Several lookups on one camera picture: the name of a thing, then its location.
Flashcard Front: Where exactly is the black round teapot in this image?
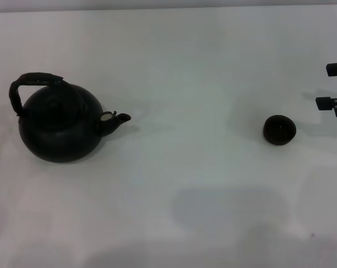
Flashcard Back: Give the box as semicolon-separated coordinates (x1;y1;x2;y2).
8;71;132;164

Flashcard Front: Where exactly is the small dark teacup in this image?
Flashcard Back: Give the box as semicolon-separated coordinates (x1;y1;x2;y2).
263;114;297;146

